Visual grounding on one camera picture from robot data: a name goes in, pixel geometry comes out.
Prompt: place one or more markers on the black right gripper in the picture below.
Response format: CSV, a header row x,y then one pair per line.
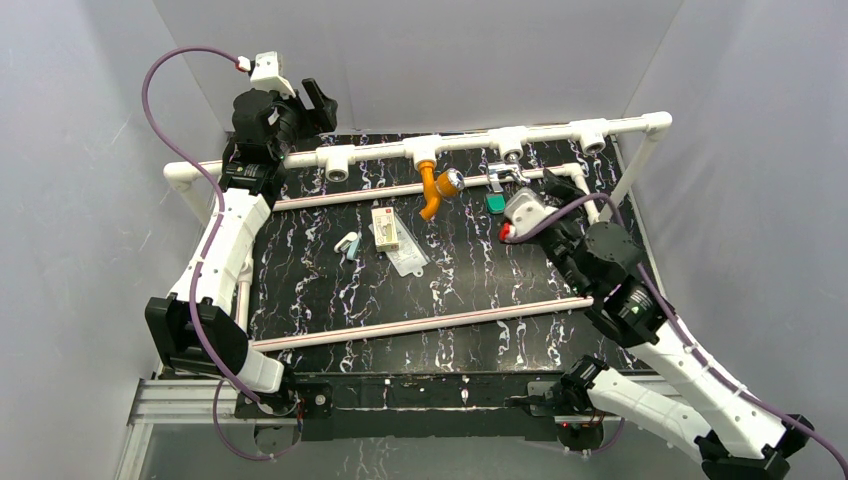
x,y
561,188

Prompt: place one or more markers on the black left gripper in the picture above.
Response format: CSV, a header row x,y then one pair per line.
x,y
313,105

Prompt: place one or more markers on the chrome metal faucet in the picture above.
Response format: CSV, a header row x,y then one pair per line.
x,y
502,171

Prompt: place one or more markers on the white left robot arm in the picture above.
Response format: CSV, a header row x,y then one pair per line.
x,y
191,326

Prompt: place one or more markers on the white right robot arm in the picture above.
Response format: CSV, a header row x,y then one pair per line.
x,y
715,420

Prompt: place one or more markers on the green tape roll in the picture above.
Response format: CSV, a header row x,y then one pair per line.
x,y
495,203

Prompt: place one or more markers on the orange plastic faucet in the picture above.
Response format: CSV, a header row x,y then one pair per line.
x,y
436,188

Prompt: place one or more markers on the small white red box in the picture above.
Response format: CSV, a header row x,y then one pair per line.
x,y
384,229

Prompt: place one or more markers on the white blue tape roll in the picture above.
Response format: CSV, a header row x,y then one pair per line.
x,y
348,245

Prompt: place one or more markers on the clear plastic instruction bag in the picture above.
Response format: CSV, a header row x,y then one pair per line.
x,y
409,258

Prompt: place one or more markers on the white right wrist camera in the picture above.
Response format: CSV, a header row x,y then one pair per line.
x,y
523,214

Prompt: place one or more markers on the white pvc pipe frame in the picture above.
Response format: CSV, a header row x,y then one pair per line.
x,y
601,209

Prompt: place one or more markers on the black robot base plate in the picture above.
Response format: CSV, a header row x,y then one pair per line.
x,y
531,406

